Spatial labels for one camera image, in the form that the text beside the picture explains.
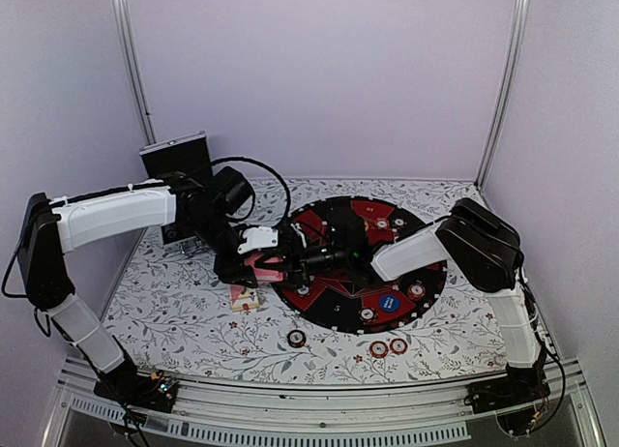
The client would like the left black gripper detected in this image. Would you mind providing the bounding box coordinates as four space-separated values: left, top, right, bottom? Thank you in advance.
189 212 259 289

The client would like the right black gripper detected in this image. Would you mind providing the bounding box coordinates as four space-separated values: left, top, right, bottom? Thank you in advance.
256 235 351 289

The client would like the pink playing card deck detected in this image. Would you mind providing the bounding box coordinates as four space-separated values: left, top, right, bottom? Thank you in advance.
244 252 285 284

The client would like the dark brown chip stack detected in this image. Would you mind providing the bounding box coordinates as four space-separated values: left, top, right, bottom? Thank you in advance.
286 330 307 348

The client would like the dark chip bottom sector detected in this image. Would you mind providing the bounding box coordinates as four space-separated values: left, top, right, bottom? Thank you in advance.
359 308 377 323

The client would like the blue small blind button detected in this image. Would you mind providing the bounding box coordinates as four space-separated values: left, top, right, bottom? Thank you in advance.
379 295 400 313

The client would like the orange chip stack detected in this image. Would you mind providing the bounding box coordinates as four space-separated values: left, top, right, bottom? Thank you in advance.
368 341 390 359

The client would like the orange chip sector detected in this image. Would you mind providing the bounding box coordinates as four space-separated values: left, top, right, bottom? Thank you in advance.
406 283 426 301

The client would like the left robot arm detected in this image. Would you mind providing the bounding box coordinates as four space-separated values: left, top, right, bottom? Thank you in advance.
8 158 289 413

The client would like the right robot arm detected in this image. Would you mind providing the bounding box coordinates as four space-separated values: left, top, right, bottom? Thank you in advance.
251 196 558 436

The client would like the wooden card holder block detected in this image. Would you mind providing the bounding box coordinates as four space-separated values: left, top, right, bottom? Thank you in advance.
230 288 260 313

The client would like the round red black poker mat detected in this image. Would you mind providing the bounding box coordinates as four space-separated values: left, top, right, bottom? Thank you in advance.
273 196 447 334

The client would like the floral table cloth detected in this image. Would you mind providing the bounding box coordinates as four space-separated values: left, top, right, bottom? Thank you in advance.
94 177 547 386

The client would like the aluminium poker chip case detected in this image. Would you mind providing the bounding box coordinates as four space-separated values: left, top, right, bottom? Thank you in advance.
138 131 213 250

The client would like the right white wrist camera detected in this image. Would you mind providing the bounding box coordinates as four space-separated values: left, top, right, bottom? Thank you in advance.
290 223 308 249

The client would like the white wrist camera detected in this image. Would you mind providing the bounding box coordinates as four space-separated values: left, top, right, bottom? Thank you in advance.
237 226 279 254
290 223 308 249

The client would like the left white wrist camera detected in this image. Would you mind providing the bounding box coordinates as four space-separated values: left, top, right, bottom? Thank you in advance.
237 226 279 254

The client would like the front aluminium rail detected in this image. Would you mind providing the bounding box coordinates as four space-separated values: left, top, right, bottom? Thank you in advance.
41 358 606 446

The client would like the left aluminium frame post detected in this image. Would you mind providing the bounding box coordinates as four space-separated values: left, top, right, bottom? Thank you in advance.
112 0 156 145

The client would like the aluminium frame post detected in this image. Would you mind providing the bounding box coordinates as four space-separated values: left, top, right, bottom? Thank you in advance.
112 0 156 145
475 0 530 193

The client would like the right aluminium frame post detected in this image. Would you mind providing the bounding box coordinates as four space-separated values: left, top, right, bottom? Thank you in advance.
475 0 530 193

